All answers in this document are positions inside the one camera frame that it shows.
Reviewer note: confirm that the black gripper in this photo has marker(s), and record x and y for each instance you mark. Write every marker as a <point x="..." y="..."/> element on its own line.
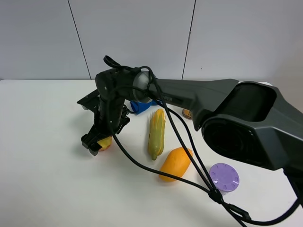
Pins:
<point x="110" y="118"/>

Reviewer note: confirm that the yellow red peach toy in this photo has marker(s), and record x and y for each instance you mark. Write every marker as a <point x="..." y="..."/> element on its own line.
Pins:
<point x="105" y="143"/>

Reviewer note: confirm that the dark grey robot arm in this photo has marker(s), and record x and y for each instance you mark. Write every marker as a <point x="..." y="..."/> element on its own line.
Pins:
<point x="245" y="121"/>

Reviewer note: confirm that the blue rolled cloth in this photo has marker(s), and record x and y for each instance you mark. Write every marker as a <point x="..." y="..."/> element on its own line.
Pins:
<point x="138" y="107"/>

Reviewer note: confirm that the corn cob toy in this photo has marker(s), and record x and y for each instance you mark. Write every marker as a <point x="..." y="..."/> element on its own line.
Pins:
<point x="156" y="134"/>

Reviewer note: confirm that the orange mango toy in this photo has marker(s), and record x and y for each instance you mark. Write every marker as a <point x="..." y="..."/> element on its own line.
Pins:
<point x="176" y="163"/>

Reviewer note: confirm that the brown round tin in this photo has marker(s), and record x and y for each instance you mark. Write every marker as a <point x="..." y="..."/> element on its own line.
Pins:
<point x="187" y="114"/>

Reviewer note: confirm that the purple lidded cup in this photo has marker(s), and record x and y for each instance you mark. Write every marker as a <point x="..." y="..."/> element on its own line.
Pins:
<point x="224" y="177"/>

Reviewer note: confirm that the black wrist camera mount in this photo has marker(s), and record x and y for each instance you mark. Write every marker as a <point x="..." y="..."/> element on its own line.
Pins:
<point x="90" y="101"/>

